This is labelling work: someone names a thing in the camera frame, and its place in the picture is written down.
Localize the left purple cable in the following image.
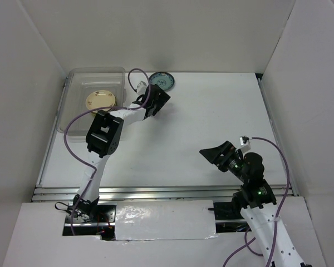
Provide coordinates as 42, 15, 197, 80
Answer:
63, 68, 153, 236

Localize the cream plate with floral marks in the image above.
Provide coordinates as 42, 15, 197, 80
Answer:
85, 90, 115, 111

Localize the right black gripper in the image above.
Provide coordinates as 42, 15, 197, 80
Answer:
200, 140, 249, 182

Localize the clear plastic bin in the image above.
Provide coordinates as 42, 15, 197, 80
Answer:
56, 67, 125, 140

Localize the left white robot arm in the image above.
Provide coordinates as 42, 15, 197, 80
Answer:
72, 85, 170, 222

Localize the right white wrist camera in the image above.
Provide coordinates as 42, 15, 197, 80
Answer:
238, 136, 251, 154

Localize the blue floral plate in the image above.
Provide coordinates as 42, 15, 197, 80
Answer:
149, 72, 175, 91

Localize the black glossy plate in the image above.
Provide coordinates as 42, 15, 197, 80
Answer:
111, 98, 117, 108

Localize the white cover sheet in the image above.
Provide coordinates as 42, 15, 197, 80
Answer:
115, 200, 217, 241

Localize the aluminium rail frame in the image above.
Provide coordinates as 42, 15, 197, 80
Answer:
30, 72, 298, 243

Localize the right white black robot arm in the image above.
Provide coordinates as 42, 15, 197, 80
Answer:
199, 136, 306, 266

